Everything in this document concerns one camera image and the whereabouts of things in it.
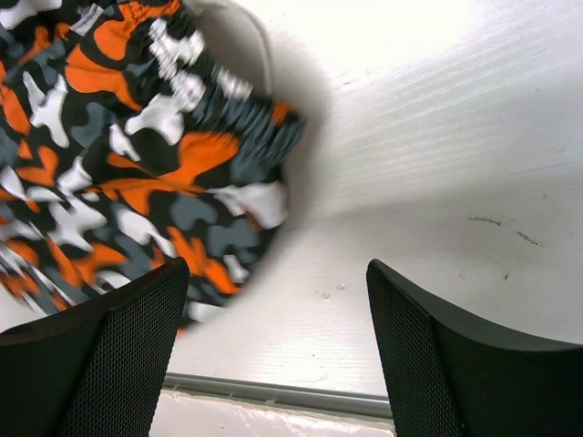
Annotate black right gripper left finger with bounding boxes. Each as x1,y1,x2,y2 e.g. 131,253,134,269
1,258,189,436

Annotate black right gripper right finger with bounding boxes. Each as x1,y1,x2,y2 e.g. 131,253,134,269
366,259,582,437

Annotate orange camouflage shorts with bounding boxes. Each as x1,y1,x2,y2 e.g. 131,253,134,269
1,1,305,329

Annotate aluminium table edge rail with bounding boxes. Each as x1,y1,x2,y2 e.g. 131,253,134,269
163,372,392,420

